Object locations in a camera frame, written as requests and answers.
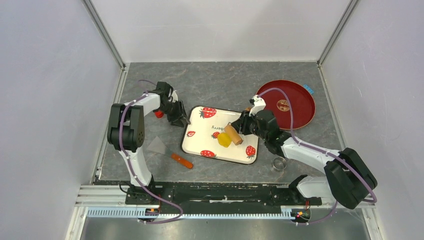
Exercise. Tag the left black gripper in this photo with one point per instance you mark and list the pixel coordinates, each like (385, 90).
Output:
(181, 114)

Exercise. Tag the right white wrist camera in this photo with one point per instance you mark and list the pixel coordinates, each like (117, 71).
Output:
(257, 104)

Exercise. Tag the small blue plastic piece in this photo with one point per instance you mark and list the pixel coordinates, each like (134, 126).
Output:
(308, 89)

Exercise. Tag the orange handled metal scraper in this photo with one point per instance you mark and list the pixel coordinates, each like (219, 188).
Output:
(158, 146)

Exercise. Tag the aluminium frame rail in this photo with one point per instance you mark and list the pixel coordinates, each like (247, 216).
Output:
(111, 196)

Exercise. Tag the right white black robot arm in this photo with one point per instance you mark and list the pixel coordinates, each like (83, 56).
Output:
(347, 178)

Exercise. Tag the wooden dough roller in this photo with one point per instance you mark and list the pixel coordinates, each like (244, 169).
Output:
(234, 134)

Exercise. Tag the yellow dough piece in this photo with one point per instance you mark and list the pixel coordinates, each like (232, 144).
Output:
(224, 139)

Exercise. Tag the small red cap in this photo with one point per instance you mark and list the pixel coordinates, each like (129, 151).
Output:
(159, 114)

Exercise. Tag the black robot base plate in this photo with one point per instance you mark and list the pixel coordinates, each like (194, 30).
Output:
(217, 198)

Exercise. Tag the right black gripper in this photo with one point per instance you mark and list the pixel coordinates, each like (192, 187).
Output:
(243, 122)

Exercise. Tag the round red plate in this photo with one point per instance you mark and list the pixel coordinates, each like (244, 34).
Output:
(293, 109)

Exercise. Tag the white strawberry print tray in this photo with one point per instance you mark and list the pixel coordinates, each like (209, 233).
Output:
(201, 136)

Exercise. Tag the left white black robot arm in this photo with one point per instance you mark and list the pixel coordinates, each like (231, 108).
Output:
(126, 130)

